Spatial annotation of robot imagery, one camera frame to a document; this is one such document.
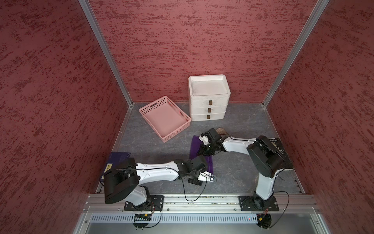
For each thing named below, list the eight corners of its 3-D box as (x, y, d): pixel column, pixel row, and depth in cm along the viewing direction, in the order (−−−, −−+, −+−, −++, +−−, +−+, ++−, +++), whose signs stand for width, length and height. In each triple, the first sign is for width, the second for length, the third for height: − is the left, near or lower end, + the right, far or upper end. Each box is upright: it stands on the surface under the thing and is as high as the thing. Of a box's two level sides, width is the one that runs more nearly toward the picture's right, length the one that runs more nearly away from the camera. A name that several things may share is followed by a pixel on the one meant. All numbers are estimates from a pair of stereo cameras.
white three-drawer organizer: (188, 121, 111) (187, 95, 90) (188, 100, 126) (188, 74, 105) (223, 121, 111) (231, 95, 91) (220, 100, 126) (225, 74, 106)
